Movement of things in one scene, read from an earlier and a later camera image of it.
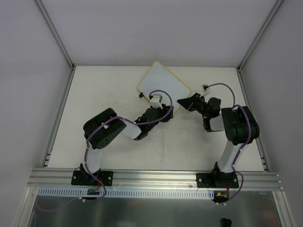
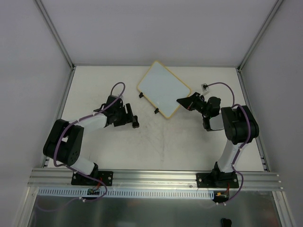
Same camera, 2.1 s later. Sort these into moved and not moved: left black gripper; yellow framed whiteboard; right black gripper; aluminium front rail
Moved: left black gripper
Not moved: right black gripper; yellow framed whiteboard; aluminium front rail
